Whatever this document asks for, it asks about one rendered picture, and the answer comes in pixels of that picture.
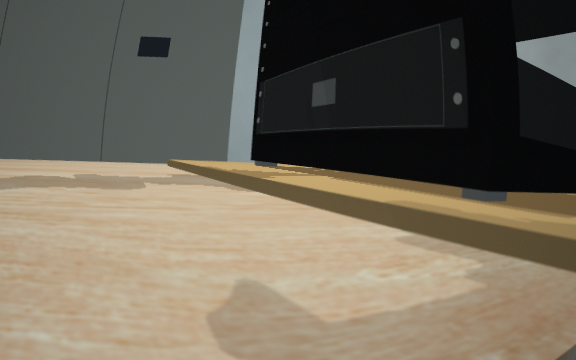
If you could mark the tan flat board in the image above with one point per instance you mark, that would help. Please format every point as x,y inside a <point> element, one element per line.
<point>536,227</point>

